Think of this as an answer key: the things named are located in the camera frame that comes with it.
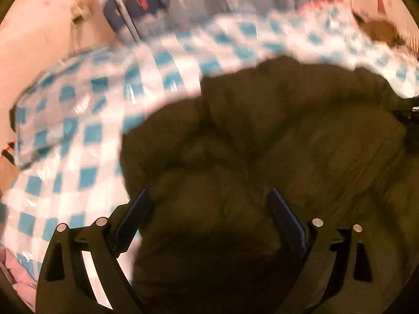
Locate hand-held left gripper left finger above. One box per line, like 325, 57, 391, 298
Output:
35, 188, 153, 314

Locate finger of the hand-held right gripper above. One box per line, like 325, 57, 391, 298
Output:
394, 96, 419, 128

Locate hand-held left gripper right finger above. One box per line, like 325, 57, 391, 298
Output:
268, 187, 382, 314

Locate black puffer jacket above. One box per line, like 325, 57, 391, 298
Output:
119, 55, 419, 314

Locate blue white checked plastic sheet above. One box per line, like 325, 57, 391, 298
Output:
0, 5, 419, 301

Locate pink garment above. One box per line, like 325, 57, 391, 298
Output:
0, 249, 36, 311

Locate tan striped cushion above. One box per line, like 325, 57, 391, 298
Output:
0, 141, 22, 200

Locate pink cloth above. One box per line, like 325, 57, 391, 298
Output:
301, 0, 348, 10

